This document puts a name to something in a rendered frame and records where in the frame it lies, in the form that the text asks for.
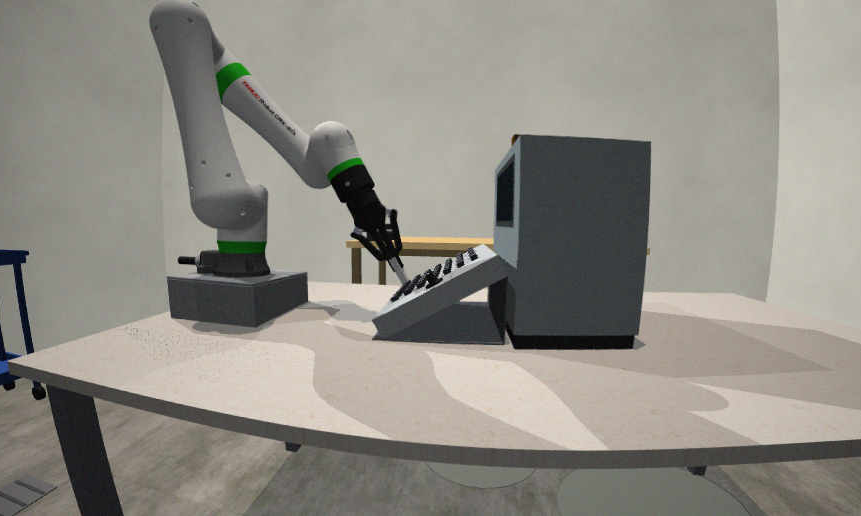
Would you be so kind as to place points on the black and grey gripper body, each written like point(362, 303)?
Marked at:
point(362, 206)

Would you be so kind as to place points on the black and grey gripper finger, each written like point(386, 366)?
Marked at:
point(385, 255)
point(392, 214)

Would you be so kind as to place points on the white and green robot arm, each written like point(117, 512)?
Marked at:
point(219, 195)

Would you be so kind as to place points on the dark grey control console with keypad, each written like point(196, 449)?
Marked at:
point(571, 218)

